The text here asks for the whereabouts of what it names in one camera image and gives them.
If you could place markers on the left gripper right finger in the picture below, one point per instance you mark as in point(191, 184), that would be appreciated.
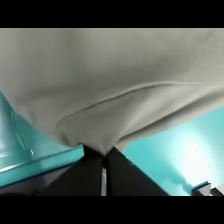
point(130, 176)

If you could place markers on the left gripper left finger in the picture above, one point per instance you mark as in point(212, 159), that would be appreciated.
point(83, 176)

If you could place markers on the grey shirt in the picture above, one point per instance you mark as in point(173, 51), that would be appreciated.
point(100, 73)

